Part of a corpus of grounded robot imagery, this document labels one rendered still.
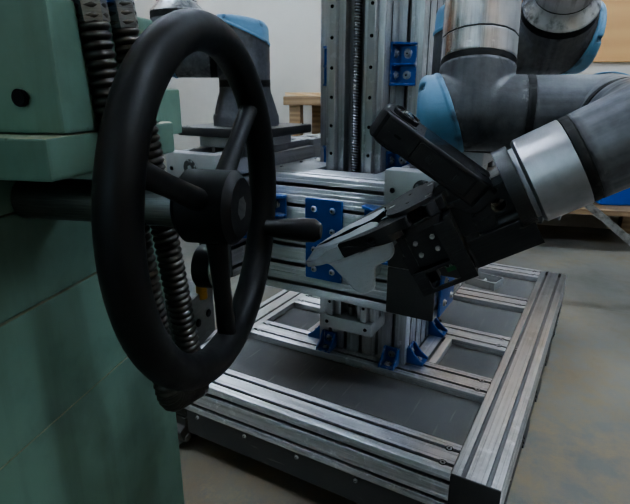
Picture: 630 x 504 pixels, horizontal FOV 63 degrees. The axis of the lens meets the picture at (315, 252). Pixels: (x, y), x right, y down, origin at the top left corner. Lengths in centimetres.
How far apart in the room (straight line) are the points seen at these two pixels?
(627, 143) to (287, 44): 354
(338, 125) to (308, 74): 268
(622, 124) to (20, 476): 58
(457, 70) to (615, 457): 125
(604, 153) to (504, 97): 13
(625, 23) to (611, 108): 337
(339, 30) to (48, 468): 95
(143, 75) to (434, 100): 30
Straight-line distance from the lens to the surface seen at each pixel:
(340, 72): 117
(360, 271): 49
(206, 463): 142
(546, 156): 44
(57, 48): 41
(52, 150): 39
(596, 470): 154
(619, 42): 381
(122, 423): 69
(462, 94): 53
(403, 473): 109
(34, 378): 55
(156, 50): 33
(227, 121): 118
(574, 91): 55
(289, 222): 51
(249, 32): 119
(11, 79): 43
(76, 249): 57
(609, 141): 45
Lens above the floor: 90
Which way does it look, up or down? 18 degrees down
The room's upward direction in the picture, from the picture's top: straight up
